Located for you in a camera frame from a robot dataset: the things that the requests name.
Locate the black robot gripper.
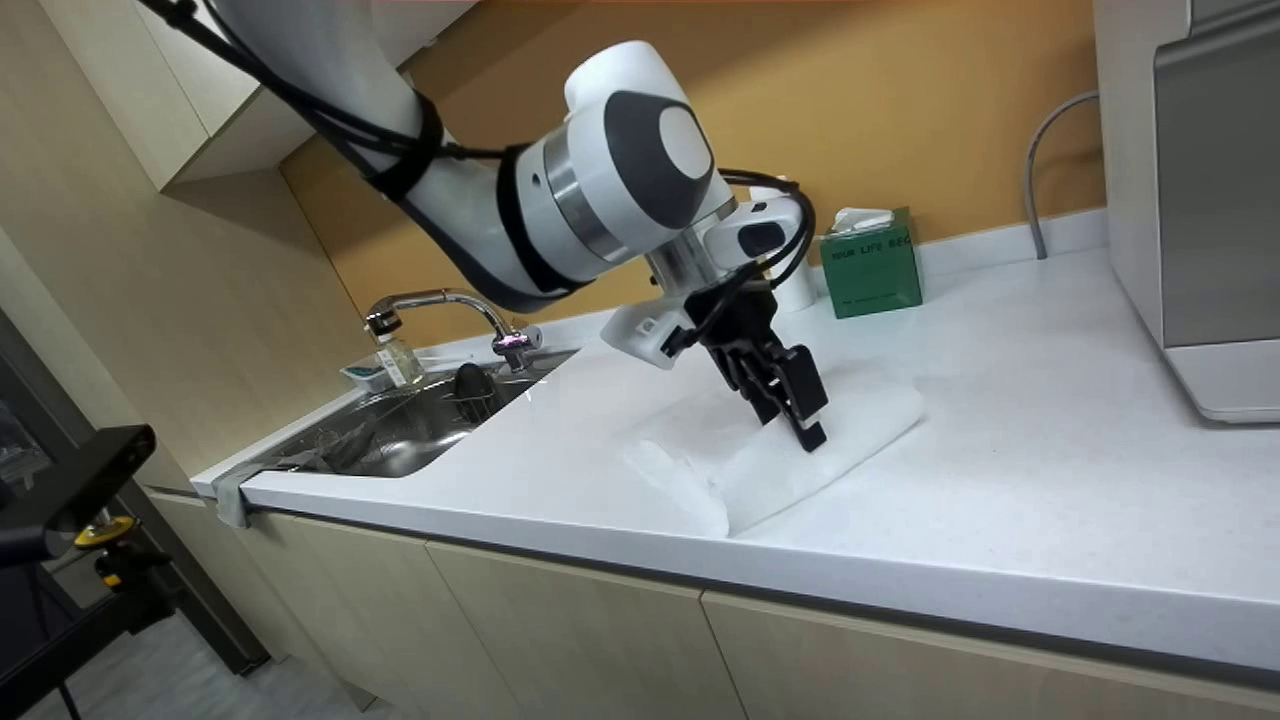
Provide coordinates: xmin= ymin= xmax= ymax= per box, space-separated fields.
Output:
xmin=658 ymin=278 xmax=832 ymax=458

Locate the white cloth towel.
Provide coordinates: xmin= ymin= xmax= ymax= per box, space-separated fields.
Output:
xmin=614 ymin=355 xmax=930 ymax=541

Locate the green tissue box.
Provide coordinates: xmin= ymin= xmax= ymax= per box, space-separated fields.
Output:
xmin=815 ymin=203 xmax=928 ymax=326

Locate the black object in sink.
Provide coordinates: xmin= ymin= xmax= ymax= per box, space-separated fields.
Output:
xmin=452 ymin=359 xmax=508 ymax=404

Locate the beige lower cabinet door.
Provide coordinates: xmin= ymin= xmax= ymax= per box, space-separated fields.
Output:
xmin=242 ymin=513 xmax=528 ymax=720
xmin=423 ymin=536 xmax=751 ymax=720
xmin=694 ymin=594 xmax=1280 ymax=720

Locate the chrome sink faucet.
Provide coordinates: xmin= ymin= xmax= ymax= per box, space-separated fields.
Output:
xmin=361 ymin=283 xmax=544 ymax=377

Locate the clear soap bottle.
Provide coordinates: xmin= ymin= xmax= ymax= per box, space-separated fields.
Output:
xmin=371 ymin=333 xmax=429 ymax=391

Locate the stainless steel sink basin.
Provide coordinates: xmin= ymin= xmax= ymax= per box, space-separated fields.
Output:
xmin=242 ymin=347 xmax=579 ymax=482

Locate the white and silver appliance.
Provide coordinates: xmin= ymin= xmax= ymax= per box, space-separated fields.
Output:
xmin=1093 ymin=0 xmax=1280 ymax=433

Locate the yellow clamp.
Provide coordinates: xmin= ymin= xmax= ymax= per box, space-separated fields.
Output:
xmin=72 ymin=513 xmax=139 ymax=594

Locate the black metal stand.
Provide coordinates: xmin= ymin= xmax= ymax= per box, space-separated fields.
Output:
xmin=0 ymin=421 xmax=184 ymax=720

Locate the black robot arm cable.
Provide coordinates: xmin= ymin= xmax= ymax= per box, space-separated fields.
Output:
xmin=137 ymin=0 xmax=821 ymax=355

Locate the grey flexible hose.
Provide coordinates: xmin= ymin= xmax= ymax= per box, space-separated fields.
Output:
xmin=1021 ymin=87 xmax=1099 ymax=265

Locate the beige upper wall cabinet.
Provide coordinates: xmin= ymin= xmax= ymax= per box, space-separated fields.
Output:
xmin=36 ymin=0 xmax=485 ymax=194

